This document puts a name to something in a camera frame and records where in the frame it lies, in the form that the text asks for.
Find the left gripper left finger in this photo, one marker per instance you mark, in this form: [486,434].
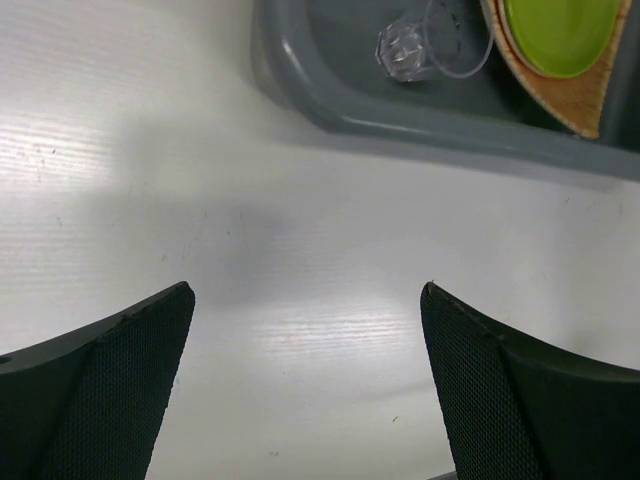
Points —
[89,404]

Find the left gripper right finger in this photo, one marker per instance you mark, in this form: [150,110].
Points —
[515,407]

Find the woven orange triangular basket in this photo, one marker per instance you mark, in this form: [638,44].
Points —
[577,102]

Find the clear plastic cup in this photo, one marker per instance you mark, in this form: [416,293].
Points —
[437,39]

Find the green plastic plate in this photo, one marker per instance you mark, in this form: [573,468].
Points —
[560,38]

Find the grey plastic bin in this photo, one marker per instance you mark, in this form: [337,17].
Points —
[318,58]

